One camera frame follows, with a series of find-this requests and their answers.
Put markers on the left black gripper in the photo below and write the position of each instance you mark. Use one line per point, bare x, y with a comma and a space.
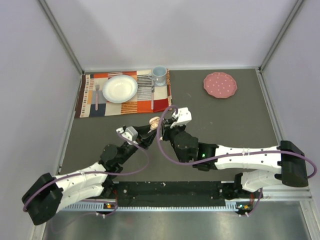
145, 137

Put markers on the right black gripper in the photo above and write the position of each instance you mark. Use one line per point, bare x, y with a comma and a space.
167, 130

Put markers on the beige earbud case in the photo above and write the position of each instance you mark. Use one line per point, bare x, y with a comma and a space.
154, 123

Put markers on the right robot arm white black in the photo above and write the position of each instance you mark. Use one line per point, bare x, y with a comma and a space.
283, 164

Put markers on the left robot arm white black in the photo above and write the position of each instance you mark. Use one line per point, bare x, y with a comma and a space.
50, 194

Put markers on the patterned orange placemat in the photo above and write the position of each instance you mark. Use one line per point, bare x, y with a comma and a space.
139, 104

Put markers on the white bowl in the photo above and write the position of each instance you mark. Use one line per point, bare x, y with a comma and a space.
120, 89

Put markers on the light blue mug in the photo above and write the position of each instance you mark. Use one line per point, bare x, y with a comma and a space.
159, 75

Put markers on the pink dotted plate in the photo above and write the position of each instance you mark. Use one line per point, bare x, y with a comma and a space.
220, 85

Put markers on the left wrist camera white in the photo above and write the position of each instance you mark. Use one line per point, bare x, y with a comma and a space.
129, 134

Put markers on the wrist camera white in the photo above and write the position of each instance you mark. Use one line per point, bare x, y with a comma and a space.
129, 134
181, 117

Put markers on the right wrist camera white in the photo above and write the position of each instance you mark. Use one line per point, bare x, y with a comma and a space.
181, 117

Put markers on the pink handled knife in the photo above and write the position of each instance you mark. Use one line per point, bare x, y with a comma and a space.
152, 95

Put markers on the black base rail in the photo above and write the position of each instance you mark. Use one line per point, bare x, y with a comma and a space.
173, 193

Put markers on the pink handled fork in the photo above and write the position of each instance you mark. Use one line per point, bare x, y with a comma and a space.
97, 88

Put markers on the grey cable duct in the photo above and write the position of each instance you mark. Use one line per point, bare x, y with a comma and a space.
90, 206

